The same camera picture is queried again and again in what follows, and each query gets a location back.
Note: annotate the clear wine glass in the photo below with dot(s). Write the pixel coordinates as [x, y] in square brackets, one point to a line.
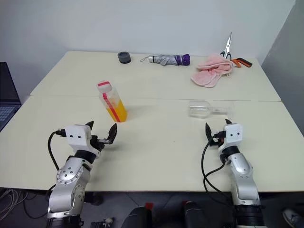
[199, 109]

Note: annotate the white red-striped bottle cap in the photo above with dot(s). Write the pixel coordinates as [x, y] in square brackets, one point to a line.
[103, 86]

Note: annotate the pink towel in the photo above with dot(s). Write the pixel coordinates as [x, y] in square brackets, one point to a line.
[211, 71]

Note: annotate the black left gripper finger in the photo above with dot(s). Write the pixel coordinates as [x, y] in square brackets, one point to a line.
[112, 134]
[90, 124]

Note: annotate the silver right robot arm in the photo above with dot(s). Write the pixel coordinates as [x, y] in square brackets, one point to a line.
[243, 180]

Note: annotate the grey shoe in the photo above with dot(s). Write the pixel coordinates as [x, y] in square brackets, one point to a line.
[293, 218]

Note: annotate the small black white device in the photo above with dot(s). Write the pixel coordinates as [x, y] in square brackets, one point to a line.
[102, 223]

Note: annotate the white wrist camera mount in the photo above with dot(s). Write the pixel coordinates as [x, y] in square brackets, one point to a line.
[234, 134]
[77, 137]

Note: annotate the folded grey purple umbrella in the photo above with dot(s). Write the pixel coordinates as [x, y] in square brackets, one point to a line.
[166, 59]

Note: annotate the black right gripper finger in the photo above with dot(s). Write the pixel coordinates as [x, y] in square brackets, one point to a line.
[227, 122]
[208, 131]

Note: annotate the dark rounded shape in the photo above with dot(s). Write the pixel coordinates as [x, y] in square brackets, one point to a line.
[193, 216]
[137, 218]

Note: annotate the dark laptop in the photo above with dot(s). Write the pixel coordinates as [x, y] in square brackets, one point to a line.
[7, 95]

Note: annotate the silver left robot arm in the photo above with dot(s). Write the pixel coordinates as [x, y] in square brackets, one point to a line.
[69, 180]

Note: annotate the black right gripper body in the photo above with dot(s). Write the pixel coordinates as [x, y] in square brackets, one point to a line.
[218, 140]

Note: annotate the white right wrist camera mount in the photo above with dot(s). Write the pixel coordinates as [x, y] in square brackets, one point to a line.
[234, 134]

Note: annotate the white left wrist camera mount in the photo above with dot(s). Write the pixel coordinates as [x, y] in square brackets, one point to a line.
[77, 137]

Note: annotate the silver scissors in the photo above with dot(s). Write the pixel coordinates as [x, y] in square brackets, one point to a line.
[227, 48]

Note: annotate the plastic bottle with orange juice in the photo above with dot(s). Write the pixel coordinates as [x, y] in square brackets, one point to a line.
[116, 109]

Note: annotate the orange black hand tool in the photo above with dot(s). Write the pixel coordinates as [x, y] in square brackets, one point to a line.
[242, 62]

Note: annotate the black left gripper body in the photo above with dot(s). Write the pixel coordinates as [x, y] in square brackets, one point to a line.
[97, 142]

